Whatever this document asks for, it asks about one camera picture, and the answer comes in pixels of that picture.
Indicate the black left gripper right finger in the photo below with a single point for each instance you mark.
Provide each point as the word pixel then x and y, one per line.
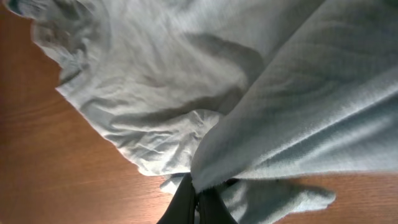
pixel 212 209

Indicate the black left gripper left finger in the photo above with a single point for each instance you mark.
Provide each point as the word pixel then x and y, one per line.
pixel 181 209

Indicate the light teal t-shirt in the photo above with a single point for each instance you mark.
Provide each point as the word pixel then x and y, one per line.
pixel 241 95

